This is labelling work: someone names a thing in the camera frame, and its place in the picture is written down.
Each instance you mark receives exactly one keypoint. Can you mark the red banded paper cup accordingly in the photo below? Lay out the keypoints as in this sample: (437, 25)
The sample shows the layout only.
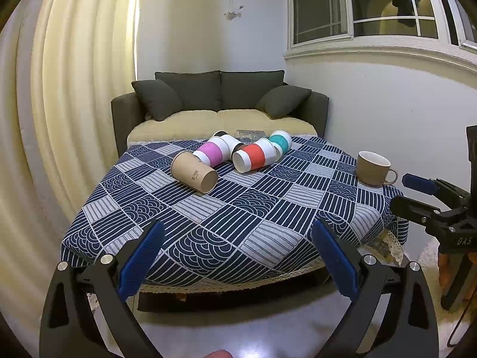
(252, 157)

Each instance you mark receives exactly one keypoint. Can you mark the white framed window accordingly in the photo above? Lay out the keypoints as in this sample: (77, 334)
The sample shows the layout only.
(437, 29)

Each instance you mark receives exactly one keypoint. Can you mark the dark grey sofa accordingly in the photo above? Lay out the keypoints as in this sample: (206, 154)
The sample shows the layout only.
(215, 91)

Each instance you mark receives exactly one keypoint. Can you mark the pink banded paper cup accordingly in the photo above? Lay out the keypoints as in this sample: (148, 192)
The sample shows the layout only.
(213, 152)

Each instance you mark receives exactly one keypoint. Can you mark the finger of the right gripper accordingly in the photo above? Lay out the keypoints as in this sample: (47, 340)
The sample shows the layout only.
(432, 187)
(418, 212)

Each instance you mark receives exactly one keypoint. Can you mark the hanging bird ornament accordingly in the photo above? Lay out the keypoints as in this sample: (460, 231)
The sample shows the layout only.
(233, 10)

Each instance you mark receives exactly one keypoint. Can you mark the clear glass cup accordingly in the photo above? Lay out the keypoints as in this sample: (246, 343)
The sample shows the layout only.
(248, 137)

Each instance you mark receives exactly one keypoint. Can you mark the right hand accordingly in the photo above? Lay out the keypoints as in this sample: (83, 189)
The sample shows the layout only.
(448, 269)

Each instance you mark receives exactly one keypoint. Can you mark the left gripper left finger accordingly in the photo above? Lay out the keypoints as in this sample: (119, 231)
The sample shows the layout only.
(68, 326)

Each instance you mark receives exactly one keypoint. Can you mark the black banded paper cup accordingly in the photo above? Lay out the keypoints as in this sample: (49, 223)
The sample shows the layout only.
(233, 143)

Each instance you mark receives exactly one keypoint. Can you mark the dark throw pillow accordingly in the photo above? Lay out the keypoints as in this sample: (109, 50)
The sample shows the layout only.
(280, 101)
(159, 99)

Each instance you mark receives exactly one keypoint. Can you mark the cream curtain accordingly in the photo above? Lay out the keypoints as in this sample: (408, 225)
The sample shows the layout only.
(62, 62)

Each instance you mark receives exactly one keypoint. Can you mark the teal banded paper cup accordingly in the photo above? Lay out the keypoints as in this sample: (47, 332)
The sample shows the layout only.
(282, 139)

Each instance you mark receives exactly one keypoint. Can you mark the brown ceramic mug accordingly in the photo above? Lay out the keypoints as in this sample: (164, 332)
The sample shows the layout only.
(374, 169)

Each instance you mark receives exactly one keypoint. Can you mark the left dark throw pillow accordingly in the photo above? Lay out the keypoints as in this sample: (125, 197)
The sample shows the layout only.
(159, 99)

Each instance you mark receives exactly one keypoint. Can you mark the blue patterned tablecloth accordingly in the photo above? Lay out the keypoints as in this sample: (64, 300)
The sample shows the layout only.
(250, 230)

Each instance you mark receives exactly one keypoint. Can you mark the cream fleece sofa cover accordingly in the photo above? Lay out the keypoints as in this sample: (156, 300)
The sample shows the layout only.
(202, 124)

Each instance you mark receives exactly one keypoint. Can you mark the right dark throw pillow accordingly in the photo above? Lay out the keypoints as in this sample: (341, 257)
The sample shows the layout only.
(280, 101)

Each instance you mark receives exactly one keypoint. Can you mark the left hand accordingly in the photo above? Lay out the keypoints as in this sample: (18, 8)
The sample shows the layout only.
(219, 354)

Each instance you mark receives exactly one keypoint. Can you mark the brown kraft paper cup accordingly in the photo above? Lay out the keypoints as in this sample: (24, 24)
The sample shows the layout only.
(189, 170)

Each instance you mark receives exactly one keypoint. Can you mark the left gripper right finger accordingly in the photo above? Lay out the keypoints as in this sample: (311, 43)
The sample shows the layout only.
(408, 328)

